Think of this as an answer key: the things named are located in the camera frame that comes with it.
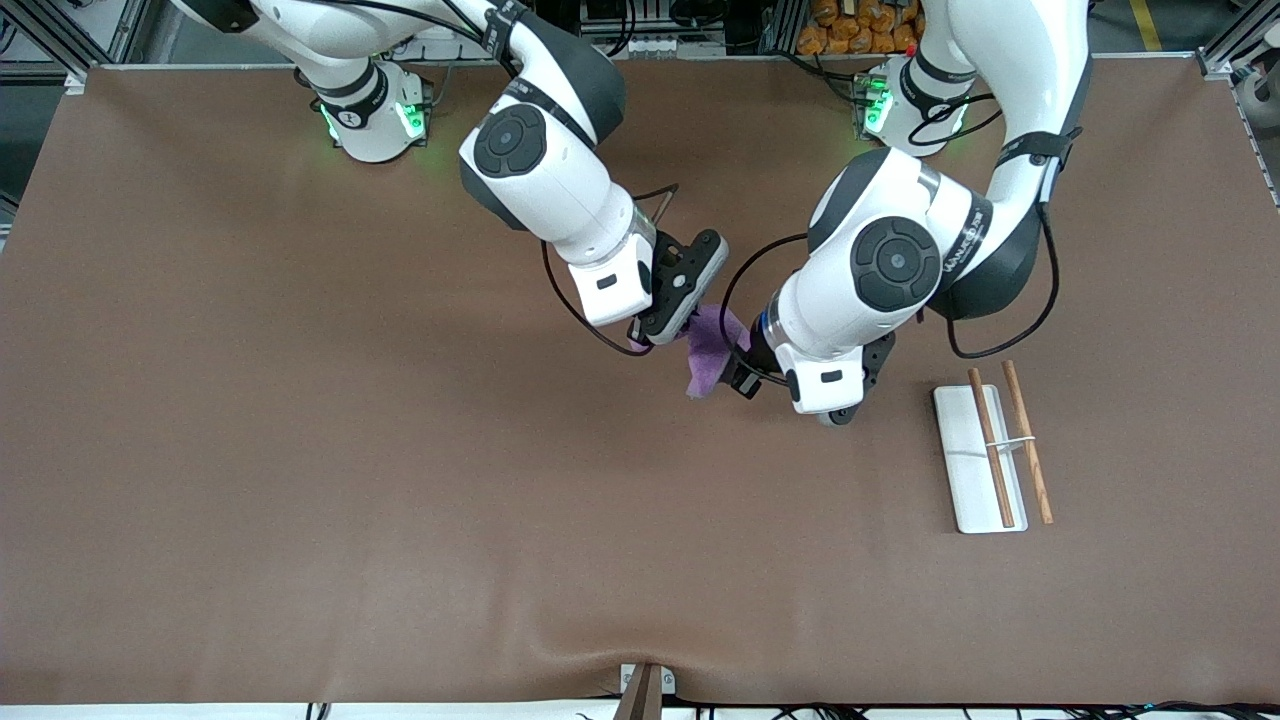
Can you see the purple towel with grey backing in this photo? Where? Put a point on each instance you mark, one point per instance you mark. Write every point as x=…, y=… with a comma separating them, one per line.
x=712, y=345

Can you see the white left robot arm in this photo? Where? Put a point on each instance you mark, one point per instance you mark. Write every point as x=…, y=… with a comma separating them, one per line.
x=850, y=300

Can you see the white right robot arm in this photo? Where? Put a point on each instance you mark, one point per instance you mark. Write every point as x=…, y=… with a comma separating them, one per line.
x=540, y=190

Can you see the white terminal block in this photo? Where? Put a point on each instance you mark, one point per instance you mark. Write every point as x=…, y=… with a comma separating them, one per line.
x=660, y=45

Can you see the wooden chopsticks pair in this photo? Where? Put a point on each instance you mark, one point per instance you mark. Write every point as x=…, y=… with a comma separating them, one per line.
x=1020, y=410

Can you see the heap of orange lumpy objects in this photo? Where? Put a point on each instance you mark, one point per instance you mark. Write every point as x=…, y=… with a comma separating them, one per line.
x=850, y=35

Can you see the white power strip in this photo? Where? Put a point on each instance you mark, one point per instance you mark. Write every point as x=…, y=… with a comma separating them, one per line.
x=450, y=45

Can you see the white rack base plate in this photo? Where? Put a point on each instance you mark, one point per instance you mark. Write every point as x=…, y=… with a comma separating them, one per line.
x=965, y=490

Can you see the thin metal rack bracket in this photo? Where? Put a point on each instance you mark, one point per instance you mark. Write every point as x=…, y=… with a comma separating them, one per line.
x=1012, y=441

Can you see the aluminium frame post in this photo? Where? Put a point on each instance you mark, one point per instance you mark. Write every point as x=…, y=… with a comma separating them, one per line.
x=780, y=25

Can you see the small metal mounting bracket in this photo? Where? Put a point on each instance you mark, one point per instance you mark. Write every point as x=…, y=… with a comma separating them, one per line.
x=668, y=682

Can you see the brown camera mount post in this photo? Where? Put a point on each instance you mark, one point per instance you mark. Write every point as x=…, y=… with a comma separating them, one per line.
x=640, y=700

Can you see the aluminium frame strut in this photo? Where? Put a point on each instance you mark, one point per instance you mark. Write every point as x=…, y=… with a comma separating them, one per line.
x=1225, y=60
x=48, y=35

